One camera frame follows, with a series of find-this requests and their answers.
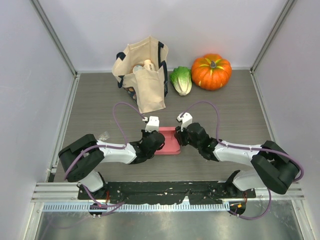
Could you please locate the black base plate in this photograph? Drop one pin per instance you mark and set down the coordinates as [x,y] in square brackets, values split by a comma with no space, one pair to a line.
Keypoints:
[169,192]

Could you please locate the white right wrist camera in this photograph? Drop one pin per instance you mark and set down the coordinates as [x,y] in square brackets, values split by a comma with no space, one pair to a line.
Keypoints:
[185,119]

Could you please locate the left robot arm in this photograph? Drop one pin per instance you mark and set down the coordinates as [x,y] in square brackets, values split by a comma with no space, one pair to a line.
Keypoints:
[80,158]

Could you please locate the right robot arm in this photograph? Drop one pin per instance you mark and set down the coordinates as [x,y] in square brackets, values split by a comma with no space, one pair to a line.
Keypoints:
[270,165]

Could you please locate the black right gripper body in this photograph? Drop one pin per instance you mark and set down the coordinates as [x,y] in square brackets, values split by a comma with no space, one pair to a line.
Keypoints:
[184,139]

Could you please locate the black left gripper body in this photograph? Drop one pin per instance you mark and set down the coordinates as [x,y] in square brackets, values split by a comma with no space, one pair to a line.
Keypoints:
[145,134]

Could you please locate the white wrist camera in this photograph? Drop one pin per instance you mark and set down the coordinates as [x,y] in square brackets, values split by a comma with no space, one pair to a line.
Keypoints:
[152,124]
[185,119]

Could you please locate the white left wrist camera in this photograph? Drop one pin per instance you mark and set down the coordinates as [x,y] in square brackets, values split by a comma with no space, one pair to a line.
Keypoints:
[152,124]

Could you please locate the small clear plastic wrapper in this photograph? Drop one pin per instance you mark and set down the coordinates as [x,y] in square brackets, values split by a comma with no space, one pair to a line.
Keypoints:
[104,136]

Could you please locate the beige bottle in bag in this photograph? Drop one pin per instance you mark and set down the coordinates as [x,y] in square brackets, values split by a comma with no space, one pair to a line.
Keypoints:
[148,65]

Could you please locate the white round container in bag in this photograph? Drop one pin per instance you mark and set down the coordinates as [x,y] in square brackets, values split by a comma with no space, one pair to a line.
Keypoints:
[137,68]

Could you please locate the pink paper box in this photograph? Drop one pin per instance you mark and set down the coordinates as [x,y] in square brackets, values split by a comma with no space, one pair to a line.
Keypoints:
[171,145]

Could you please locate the slotted cable duct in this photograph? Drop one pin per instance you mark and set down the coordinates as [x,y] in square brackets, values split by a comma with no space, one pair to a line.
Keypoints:
[185,206]

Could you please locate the orange pumpkin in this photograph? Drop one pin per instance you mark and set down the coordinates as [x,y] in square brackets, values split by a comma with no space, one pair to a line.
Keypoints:
[211,72]

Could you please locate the green lettuce toy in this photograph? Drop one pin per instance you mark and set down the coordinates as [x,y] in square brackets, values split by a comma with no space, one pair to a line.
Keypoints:
[181,80]

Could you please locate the beige canvas tote bag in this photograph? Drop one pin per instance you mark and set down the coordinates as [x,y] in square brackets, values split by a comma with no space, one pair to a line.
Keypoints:
[147,88]

